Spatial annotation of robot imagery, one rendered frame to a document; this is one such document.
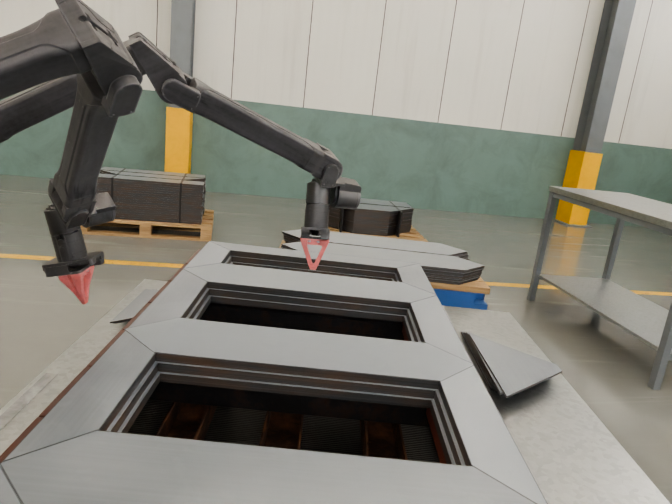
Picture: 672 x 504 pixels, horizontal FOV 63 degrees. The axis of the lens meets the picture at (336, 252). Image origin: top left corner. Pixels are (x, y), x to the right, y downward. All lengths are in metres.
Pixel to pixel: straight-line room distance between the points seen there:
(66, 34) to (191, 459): 0.57
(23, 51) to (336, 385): 0.76
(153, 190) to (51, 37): 4.60
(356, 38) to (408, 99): 1.12
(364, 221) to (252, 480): 4.85
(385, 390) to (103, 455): 0.53
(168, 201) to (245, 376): 4.30
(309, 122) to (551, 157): 3.81
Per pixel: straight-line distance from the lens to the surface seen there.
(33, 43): 0.77
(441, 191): 8.55
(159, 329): 1.23
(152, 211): 5.37
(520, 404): 1.38
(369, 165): 8.18
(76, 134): 0.95
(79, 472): 0.84
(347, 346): 1.20
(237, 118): 1.15
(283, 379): 1.10
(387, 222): 5.59
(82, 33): 0.76
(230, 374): 1.11
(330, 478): 0.82
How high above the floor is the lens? 1.37
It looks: 15 degrees down
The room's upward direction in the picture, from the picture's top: 7 degrees clockwise
